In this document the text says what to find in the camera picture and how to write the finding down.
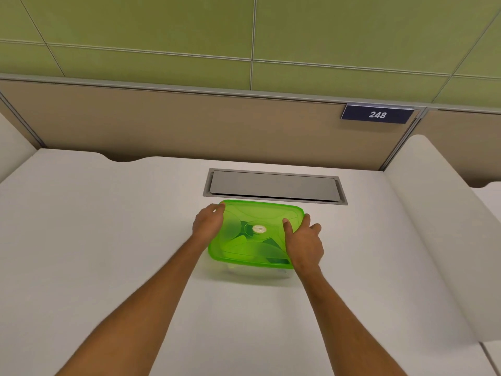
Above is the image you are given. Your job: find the person's right forearm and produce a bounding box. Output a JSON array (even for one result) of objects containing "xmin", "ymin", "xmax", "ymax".
[{"xmin": 299, "ymin": 266, "xmax": 408, "ymax": 376}]

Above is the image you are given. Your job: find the clear plastic container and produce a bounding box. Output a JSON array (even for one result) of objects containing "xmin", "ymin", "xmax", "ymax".
[{"xmin": 223, "ymin": 262, "xmax": 292, "ymax": 280}]

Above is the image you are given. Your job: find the person's right hand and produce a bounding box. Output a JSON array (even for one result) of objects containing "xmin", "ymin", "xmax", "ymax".
[{"xmin": 282, "ymin": 213, "xmax": 325, "ymax": 273}]

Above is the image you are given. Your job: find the blue number sign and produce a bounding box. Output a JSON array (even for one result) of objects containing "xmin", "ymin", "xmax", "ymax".
[{"xmin": 340, "ymin": 103, "xmax": 415, "ymax": 125}]

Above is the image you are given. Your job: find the white desk divider panel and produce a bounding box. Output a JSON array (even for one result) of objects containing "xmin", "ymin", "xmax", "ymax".
[
  {"xmin": 383, "ymin": 134, "xmax": 501, "ymax": 343},
  {"xmin": 0, "ymin": 112, "xmax": 38, "ymax": 183}
]

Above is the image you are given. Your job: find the person's left forearm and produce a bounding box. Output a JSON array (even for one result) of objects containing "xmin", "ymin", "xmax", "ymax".
[{"xmin": 54, "ymin": 234, "xmax": 210, "ymax": 376}]

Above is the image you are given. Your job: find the wide beige partition panel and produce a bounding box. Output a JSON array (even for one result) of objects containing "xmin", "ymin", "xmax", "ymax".
[{"xmin": 0, "ymin": 74, "xmax": 425, "ymax": 172}]

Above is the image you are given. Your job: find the green plastic lid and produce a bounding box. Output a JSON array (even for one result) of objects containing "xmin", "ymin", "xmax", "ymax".
[{"xmin": 207, "ymin": 199, "xmax": 307, "ymax": 269}]

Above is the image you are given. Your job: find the grey desk cable hatch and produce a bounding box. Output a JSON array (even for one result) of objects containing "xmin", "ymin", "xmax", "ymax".
[{"xmin": 202, "ymin": 168, "xmax": 348, "ymax": 206}]

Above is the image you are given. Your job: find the person's left hand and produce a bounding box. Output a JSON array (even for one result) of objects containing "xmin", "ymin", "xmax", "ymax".
[{"xmin": 192, "ymin": 203, "xmax": 226, "ymax": 247}]

